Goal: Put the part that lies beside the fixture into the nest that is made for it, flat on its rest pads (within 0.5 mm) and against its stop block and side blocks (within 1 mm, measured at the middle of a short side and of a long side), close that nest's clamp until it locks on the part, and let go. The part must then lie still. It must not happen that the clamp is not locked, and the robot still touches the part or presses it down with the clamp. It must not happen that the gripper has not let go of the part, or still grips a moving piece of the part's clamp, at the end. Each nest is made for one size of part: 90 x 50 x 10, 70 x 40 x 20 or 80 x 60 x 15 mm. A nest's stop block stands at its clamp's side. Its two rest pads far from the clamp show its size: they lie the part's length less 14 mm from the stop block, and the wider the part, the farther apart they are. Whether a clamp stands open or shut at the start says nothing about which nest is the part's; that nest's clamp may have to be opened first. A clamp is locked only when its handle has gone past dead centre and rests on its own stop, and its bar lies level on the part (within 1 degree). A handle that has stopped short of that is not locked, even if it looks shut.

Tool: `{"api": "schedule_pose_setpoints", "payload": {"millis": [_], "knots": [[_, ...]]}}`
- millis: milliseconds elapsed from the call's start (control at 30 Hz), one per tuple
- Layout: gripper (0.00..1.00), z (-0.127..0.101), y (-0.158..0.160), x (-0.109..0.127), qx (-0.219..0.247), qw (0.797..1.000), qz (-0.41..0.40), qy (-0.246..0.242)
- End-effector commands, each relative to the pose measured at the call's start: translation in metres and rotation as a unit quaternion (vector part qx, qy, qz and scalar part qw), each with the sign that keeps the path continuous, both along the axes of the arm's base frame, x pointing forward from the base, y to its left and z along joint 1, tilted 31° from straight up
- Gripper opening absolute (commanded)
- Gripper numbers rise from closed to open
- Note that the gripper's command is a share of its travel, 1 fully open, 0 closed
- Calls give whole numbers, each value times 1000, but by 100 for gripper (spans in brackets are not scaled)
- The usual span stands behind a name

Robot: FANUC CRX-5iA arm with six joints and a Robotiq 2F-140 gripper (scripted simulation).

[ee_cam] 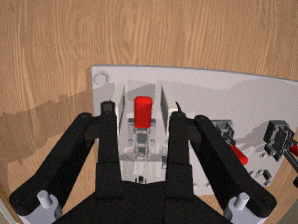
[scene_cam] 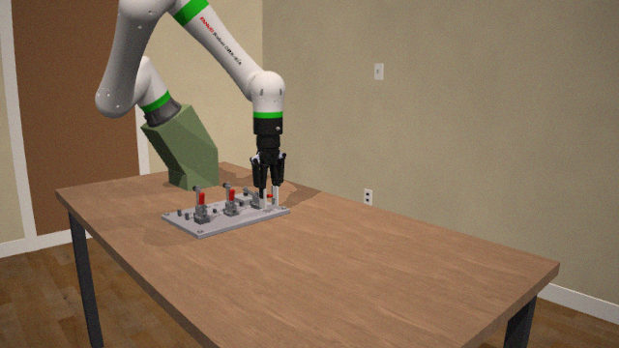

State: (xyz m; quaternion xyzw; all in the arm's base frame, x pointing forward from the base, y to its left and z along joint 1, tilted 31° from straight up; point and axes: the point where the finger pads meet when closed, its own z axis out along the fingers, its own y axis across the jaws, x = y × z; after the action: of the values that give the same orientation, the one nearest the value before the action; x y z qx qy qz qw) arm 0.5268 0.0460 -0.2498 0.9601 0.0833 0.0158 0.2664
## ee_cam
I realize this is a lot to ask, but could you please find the grey rectangular block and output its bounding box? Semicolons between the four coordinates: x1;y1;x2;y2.
119;154;162;183

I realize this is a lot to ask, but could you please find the grey metal fixture plate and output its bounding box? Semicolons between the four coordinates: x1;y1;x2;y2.
91;64;298;187

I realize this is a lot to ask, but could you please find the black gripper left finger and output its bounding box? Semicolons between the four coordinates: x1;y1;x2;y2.
9;83;127;224

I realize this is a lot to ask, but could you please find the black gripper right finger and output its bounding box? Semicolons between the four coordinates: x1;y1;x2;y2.
160;84;277;224

